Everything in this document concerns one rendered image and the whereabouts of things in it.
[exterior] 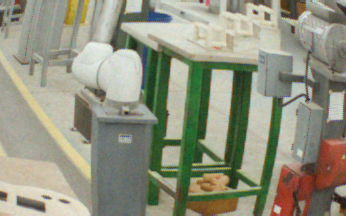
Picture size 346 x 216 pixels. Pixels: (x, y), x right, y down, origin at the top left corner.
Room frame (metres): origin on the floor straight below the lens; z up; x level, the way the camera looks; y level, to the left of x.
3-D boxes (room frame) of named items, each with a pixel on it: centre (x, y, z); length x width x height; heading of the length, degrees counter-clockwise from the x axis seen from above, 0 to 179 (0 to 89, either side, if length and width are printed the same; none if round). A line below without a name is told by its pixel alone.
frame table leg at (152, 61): (5.78, 0.12, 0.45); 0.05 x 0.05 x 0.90; 22
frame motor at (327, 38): (4.54, -0.74, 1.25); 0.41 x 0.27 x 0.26; 22
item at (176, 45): (5.62, -0.21, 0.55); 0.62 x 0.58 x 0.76; 22
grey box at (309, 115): (4.42, -0.63, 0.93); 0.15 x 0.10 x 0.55; 22
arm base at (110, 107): (4.92, 0.22, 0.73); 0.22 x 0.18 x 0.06; 15
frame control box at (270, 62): (4.53, -0.49, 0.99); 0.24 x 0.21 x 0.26; 22
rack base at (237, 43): (5.60, -0.30, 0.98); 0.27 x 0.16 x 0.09; 22
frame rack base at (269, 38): (5.65, -0.44, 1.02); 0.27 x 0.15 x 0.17; 22
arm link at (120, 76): (4.94, 0.24, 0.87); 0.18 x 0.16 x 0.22; 57
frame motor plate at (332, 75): (4.48, -0.77, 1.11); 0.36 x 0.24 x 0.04; 22
